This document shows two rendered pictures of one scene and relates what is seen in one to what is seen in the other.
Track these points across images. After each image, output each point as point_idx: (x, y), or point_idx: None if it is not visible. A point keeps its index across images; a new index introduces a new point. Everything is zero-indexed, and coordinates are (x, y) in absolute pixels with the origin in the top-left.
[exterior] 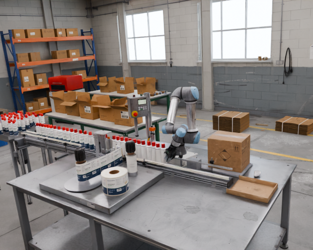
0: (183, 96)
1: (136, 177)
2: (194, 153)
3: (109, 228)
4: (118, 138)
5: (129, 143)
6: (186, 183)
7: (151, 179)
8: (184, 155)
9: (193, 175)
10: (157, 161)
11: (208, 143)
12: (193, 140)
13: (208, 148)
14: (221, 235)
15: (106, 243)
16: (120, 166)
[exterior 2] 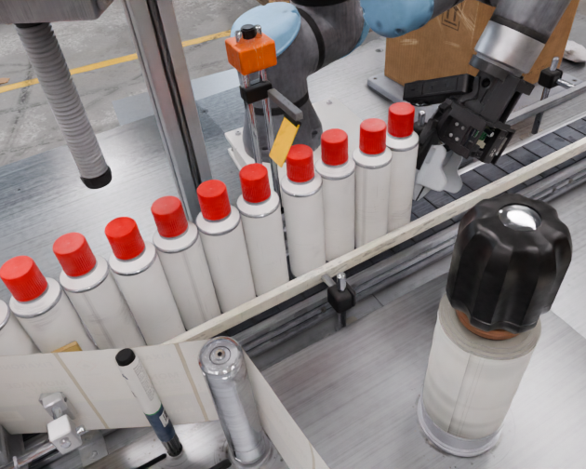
0: None
1: (517, 409)
2: (328, 101)
3: None
4: None
5: (569, 239)
6: (585, 222)
7: (579, 335)
8: (324, 130)
9: (571, 171)
10: (382, 231)
11: (484, 5)
12: (357, 33)
13: (477, 32)
14: None
15: None
16: (268, 454)
